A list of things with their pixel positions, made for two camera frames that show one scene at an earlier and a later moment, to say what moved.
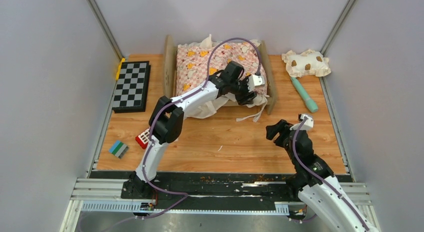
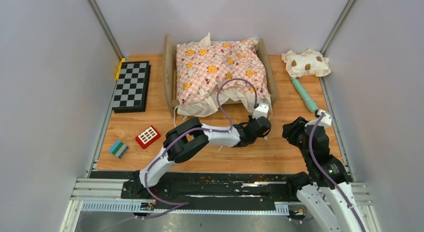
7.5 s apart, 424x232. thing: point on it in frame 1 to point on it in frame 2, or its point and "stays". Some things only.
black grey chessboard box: (131, 90) stays
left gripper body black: (242, 92) to (253, 121)
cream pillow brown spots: (308, 62) stays
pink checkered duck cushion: (195, 63) stays
